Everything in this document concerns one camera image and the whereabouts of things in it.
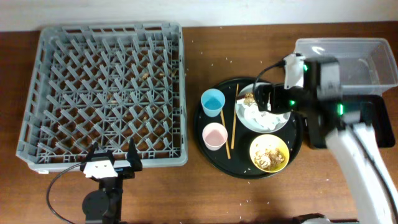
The round black serving tray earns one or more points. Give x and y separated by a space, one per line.
240 164

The rice and nut food scraps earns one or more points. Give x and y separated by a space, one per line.
268 159

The left wooden chopstick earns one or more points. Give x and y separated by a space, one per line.
226 143

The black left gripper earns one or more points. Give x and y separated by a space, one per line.
135 163

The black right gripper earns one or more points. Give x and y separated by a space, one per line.
276 90

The grey round plate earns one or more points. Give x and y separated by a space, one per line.
245 97

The white paper napkin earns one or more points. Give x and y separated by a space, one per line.
265 120

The black rectangular food-waste tray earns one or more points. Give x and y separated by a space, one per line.
372 110

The light blue plastic cup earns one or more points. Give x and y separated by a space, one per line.
212 101

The pink plastic cup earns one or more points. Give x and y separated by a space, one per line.
213 136

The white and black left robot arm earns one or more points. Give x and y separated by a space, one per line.
104 206

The grey plastic dishwasher rack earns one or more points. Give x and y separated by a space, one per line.
107 85

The clear plastic waste bin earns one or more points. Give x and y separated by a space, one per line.
367 65

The yellow plastic bowl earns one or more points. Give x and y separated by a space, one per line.
270 141

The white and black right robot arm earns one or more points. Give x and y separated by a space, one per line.
312 88

